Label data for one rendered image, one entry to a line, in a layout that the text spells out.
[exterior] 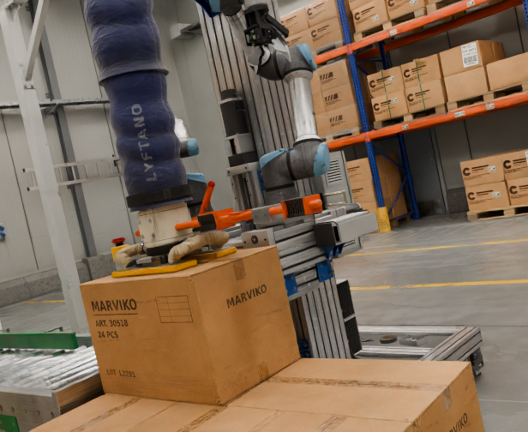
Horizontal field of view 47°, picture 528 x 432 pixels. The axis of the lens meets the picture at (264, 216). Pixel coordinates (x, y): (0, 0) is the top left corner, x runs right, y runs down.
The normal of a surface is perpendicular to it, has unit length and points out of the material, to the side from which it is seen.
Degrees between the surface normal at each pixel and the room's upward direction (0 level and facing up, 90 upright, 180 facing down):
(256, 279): 90
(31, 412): 90
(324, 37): 90
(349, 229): 90
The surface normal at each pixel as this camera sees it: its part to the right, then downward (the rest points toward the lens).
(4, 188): 0.72, -0.11
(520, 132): -0.66, 0.18
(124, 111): -0.29, -0.13
